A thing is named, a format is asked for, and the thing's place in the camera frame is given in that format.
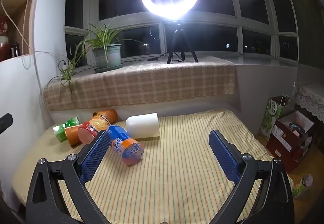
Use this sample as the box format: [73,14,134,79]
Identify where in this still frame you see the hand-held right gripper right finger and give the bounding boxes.
[208,129,296,224]

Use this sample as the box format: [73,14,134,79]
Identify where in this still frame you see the striped yellow sheet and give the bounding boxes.
[11,109,294,224]

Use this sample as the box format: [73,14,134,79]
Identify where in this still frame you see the spider plant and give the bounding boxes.
[47,15,145,94]

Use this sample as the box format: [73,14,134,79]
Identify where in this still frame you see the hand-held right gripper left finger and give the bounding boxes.
[25,129,113,224]

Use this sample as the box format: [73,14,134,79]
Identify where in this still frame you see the white cable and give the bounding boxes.
[0,0,43,90]

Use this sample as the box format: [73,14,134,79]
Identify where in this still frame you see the black power cable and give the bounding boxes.
[76,53,184,73]

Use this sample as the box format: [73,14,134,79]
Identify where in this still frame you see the white cup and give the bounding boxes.
[126,112,160,139]

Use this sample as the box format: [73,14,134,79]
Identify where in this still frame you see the red printed cup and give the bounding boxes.
[78,116,110,144]

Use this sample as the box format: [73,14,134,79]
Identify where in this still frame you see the green pot saucer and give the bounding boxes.
[94,63,124,73]

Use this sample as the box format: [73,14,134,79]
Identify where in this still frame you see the green flower pot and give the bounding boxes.
[92,44,122,69]

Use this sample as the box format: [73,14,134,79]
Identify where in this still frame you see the red vase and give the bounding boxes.
[0,15,9,61]

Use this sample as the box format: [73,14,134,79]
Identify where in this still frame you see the plaid beige cloth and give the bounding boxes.
[42,56,237,112]

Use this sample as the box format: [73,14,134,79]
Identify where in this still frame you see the blue printed cup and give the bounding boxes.
[108,125,144,165]

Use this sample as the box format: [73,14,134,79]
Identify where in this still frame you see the white lace cloth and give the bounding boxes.
[294,83,324,122]

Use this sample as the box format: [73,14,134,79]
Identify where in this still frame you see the red cardboard box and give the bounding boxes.
[266,110,315,174]

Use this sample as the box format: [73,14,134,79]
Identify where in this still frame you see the green label bottle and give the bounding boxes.
[291,174,314,199]

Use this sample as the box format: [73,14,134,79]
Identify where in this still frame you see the brown orange printed cup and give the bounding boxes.
[92,108,119,123]

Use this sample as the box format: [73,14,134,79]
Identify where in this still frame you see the black tripod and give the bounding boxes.
[166,20,199,65]

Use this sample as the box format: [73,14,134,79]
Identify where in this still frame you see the green paper bag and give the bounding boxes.
[261,96,295,141]

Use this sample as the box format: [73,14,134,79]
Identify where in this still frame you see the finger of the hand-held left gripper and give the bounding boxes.
[0,113,14,136]

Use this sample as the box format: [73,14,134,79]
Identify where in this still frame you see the white window frame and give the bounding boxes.
[63,0,299,63]

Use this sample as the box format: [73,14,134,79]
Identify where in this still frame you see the dark small bottle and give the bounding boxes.
[10,41,20,58]

